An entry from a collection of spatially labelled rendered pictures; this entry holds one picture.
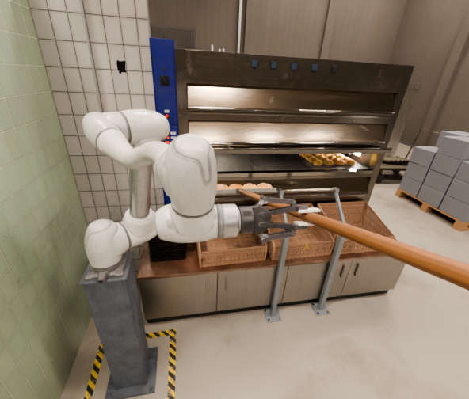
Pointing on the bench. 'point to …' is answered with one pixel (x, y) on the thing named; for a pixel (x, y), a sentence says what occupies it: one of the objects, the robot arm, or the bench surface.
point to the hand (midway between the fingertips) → (306, 216)
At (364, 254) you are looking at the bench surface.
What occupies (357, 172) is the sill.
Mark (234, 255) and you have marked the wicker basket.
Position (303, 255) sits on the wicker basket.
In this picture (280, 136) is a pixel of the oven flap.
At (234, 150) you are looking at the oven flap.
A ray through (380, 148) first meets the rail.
